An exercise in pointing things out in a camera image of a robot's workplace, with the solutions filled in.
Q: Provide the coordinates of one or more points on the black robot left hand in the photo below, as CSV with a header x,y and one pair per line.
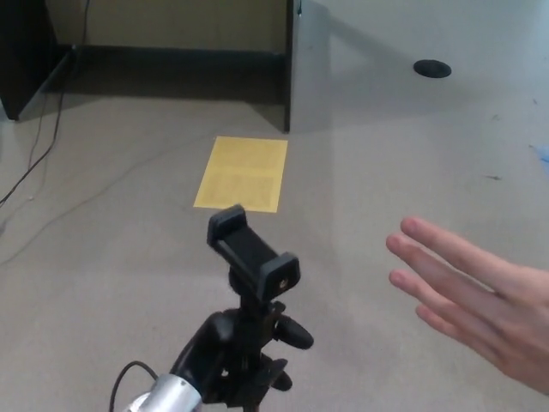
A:
x,y
214,343

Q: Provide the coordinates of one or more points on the blue tape scrap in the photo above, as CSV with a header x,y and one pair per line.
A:
x,y
543,153

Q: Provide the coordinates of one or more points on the person's bare hand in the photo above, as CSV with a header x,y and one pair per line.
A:
x,y
493,300

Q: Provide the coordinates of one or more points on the dark wooden desk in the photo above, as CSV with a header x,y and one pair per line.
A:
x,y
23,47

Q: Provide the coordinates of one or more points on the yellow paper sheet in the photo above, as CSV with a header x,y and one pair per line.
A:
x,y
244,171

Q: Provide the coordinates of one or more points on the black tripod with phone holder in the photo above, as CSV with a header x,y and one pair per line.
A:
x,y
253,253

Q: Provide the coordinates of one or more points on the black round floor cover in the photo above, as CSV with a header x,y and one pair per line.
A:
x,y
431,68

